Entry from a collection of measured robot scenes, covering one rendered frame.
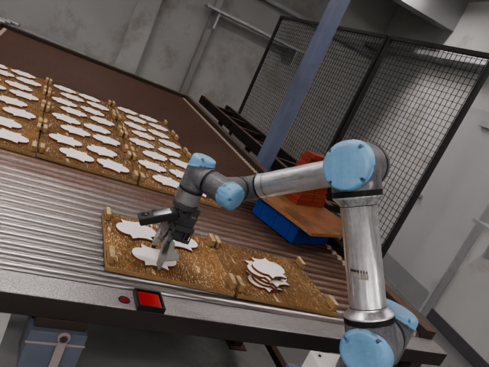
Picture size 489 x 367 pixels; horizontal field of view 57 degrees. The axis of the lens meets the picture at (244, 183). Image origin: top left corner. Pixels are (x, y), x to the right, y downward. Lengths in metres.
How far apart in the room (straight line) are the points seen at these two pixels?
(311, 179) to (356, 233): 0.25
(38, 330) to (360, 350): 0.74
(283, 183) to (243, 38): 5.94
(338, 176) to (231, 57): 6.16
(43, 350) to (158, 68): 6.02
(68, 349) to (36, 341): 0.08
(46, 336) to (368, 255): 0.78
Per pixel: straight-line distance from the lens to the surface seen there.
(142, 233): 1.54
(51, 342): 1.24
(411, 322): 1.22
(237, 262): 1.65
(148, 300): 1.25
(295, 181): 1.26
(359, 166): 1.02
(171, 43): 6.98
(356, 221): 1.05
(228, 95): 7.19
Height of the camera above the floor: 1.59
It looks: 14 degrees down
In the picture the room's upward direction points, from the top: 25 degrees clockwise
